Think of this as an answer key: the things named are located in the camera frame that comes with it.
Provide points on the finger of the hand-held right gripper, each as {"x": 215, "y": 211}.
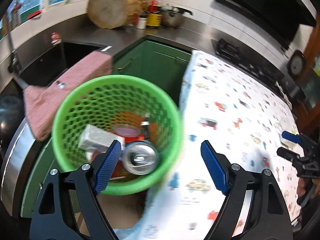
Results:
{"x": 291, "y": 136}
{"x": 287, "y": 153}

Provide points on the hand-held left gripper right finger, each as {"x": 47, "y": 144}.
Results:
{"x": 215, "y": 167}

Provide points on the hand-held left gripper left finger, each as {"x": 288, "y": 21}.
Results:
{"x": 107, "y": 167}

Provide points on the white milk carton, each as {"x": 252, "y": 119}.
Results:
{"x": 97, "y": 137}

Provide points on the blue white drink can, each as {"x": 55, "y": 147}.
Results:
{"x": 140, "y": 157}

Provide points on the red instant noodle cup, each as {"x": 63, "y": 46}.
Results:
{"x": 126, "y": 131}

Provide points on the small dark bottle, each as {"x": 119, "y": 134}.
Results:
{"x": 145, "y": 130}

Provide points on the green plastic basket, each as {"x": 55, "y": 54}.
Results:
{"x": 75, "y": 105}

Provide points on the person's right hand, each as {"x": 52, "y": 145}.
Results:
{"x": 301, "y": 187}

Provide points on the brown cardboard box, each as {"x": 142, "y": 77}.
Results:
{"x": 120, "y": 212}

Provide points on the printed tablecloth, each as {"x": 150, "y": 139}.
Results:
{"x": 225, "y": 100}

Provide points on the black rice cooker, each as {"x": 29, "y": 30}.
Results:
{"x": 296, "y": 62}

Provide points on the pink towel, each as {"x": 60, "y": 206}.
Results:
{"x": 75, "y": 75}

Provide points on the black gas stove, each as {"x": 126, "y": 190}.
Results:
{"x": 230, "y": 50}

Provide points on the green cabinet door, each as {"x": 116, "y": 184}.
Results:
{"x": 155, "y": 62}

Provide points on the steel sink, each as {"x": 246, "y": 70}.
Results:
{"x": 50, "y": 62}

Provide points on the black range hood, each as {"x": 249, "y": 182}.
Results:
{"x": 262, "y": 2}

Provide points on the white jar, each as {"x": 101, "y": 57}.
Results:
{"x": 141, "y": 23}

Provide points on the yellow tin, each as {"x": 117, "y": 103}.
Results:
{"x": 153, "y": 20}

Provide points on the steel cooking pot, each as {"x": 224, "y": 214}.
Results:
{"x": 172, "y": 16}

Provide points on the round wooden chopping block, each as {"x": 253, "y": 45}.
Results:
{"x": 110, "y": 7}

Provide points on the row of condiment bottles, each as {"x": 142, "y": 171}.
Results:
{"x": 150, "y": 0}

